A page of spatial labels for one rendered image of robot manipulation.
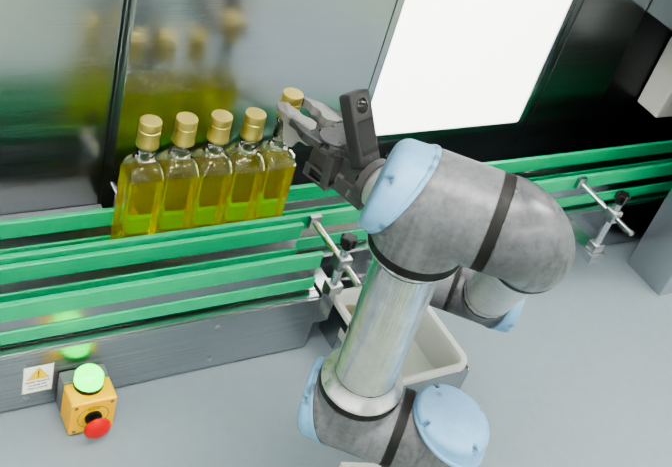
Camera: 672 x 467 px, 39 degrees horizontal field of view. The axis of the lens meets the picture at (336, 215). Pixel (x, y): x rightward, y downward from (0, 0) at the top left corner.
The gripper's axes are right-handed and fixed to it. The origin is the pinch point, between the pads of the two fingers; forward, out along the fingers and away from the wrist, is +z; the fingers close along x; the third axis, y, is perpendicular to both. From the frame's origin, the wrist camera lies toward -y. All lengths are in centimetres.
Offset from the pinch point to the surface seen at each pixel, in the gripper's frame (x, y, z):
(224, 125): -11.9, 2.7, 1.9
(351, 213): 13.9, 22.5, -8.2
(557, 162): 70, 23, -17
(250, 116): -7.2, 2.0, 1.4
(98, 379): -39, 33, -10
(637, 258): 85, 40, -38
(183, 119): -17.6, 2.0, 4.9
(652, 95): 103, 14, -17
